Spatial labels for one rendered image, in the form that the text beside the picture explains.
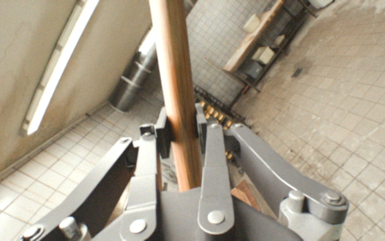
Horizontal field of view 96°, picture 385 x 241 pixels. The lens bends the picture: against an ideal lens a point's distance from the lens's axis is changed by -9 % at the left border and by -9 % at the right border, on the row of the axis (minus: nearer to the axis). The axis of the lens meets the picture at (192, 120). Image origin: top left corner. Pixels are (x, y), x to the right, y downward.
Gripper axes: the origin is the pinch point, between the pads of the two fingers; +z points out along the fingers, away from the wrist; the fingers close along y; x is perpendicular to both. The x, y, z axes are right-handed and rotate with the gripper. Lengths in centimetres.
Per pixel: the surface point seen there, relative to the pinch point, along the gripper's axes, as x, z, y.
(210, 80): -63, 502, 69
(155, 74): -30, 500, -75
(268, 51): -3, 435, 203
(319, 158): -124, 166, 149
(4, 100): -1, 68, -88
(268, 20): 63, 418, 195
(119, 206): -103, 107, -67
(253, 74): -53, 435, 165
